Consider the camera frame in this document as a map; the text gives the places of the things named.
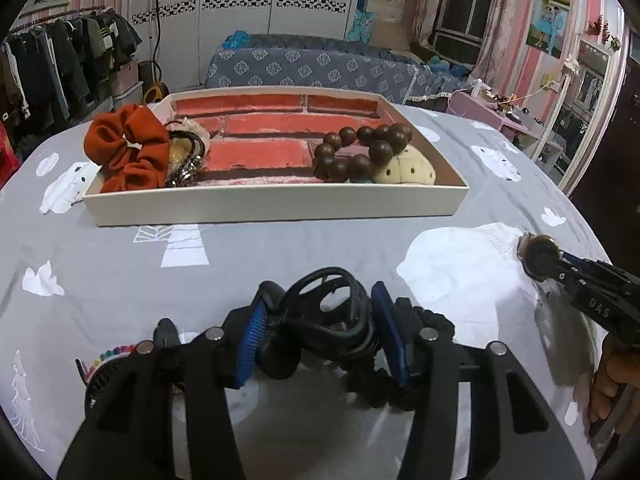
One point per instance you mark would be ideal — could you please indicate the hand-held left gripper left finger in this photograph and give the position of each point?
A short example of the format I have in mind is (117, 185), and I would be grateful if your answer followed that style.
(250, 340)

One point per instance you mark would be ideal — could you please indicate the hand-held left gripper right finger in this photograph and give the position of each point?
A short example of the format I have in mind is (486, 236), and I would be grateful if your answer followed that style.
(389, 332)

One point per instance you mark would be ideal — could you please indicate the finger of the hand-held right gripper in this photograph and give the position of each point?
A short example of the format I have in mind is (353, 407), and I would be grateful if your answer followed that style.
(550, 265)
(582, 261)

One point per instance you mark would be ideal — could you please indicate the white tray with red lining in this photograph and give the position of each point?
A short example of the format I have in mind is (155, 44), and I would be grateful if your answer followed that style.
(280, 205)

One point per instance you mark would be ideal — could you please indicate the orange fabric scrunchie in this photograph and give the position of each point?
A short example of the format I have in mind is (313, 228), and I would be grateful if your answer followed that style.
(135, 155)

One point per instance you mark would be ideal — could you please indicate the person's right hand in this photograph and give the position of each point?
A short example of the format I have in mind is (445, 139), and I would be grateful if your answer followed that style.
(612, 380)

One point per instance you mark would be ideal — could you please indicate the grey bear printed bedsheet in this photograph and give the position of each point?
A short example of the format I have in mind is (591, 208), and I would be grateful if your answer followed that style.
(300, 250)

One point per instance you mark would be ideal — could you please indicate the yellow spotted plush hair clip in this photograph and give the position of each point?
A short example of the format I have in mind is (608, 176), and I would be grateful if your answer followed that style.
(405, 170)

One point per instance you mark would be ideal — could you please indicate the pink table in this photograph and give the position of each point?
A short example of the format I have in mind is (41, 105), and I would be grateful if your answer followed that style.
(480, 110)

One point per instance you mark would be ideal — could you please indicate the white framed mirror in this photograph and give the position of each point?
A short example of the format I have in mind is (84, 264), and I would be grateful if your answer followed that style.
(607, 85)

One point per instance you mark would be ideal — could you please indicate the gold and black hair accessory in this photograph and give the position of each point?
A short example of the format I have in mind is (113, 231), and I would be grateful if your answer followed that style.
(187, 160)

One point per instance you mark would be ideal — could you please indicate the pink floral curtain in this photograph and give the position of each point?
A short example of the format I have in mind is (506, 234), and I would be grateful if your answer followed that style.
(427, 0)
(502, 10)

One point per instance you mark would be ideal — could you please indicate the dark window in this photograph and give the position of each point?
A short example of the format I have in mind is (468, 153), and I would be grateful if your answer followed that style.
(462, 10)

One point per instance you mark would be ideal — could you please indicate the blue floral sofa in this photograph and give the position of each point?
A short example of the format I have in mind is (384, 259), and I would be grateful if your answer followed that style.
(310, 67)

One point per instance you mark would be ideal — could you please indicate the pale storage box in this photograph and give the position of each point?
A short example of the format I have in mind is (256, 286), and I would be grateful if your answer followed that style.
(125, 80)

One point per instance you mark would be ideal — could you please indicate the blue cushion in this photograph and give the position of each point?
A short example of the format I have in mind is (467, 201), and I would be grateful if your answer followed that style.
(236, 40)

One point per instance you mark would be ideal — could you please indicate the teal cloth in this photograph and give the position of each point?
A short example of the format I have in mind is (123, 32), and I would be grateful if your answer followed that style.
(362, 25)

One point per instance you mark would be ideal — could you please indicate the black garment steamer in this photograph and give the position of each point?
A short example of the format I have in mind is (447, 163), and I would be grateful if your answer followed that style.
(155, 40)

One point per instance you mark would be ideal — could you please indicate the row of hanging clothes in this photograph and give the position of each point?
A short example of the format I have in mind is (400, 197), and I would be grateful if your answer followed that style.
(60, 70)

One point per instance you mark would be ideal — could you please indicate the metal clothes rack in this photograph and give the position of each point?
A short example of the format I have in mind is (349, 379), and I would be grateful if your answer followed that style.
(55, 15)

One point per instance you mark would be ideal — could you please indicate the red flower wall decoration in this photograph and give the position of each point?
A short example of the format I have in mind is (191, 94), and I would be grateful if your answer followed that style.
(605, 35)

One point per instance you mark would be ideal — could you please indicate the wall poster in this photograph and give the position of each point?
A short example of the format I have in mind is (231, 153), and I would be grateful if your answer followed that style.
(549, 22)

